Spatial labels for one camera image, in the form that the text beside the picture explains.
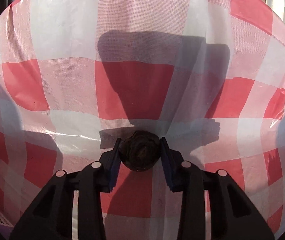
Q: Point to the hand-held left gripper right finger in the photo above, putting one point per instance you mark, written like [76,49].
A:
[167,167]

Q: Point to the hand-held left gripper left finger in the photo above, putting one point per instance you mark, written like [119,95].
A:
[113,170]

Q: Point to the dark wrinkled round fruit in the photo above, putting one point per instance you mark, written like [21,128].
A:
[140,152]

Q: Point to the red white checked tablecloth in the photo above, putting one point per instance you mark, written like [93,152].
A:
[142,55]

